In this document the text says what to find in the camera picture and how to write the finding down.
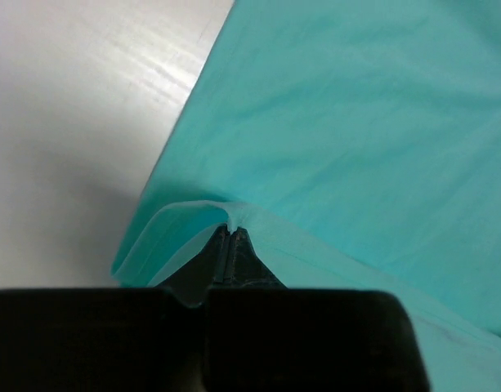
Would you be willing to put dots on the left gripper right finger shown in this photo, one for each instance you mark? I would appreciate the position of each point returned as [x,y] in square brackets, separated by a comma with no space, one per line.
[262,336]

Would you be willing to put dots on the teal t-shirt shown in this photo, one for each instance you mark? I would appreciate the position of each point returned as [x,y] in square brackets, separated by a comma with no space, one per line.
[359,144]

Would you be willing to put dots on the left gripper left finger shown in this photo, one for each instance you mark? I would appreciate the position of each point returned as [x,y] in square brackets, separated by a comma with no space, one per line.
[110,339]

